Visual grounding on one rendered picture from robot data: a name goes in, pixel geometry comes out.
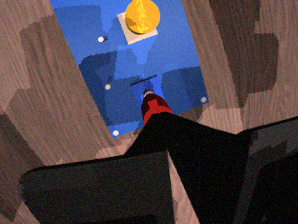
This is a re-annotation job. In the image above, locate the blue circuit board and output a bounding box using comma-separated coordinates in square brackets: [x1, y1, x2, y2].
[49, 0, 209, 139]

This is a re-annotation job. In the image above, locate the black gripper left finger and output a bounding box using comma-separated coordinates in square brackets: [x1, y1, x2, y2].
[17, 113, 176, 224]

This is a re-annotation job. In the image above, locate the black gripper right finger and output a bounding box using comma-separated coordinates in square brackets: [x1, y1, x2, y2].
[160, 112, 298, 224]

